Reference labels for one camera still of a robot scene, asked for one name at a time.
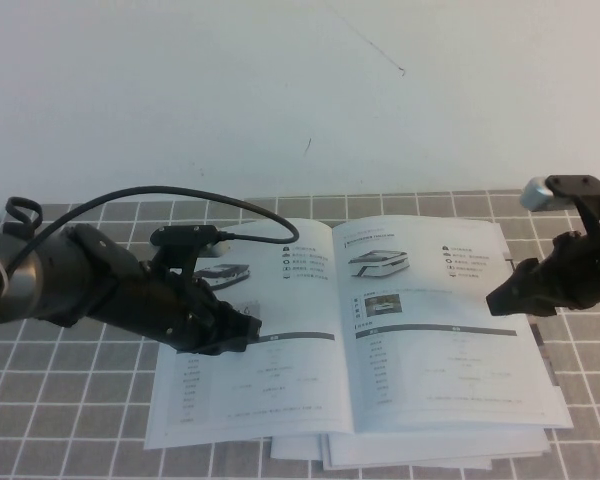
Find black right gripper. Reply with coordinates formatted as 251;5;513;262
485;230;600;318

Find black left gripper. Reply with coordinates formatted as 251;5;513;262
103;263;264;357

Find white product manual book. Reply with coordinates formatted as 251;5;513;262
144;215;576;438

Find white loose paper sheets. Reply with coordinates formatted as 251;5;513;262
270;422;331;462

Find grey white checked tablecloth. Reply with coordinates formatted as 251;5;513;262
0;184;600;480

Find white paper booklet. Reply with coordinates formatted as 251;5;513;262
328;422;550;459
321;449;495;472

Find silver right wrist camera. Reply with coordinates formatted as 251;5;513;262
518;175;557;213

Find black left camera mount bracket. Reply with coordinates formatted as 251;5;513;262
149;224;222;282

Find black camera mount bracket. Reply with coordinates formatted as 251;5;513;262
544;174;600;237
149;224;222;282

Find black right camera mount bracket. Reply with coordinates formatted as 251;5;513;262
544;174;600;237

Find long black camera cable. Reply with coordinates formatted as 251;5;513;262
0;185;301;480

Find short black looped cable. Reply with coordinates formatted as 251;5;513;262
3;196;44;234

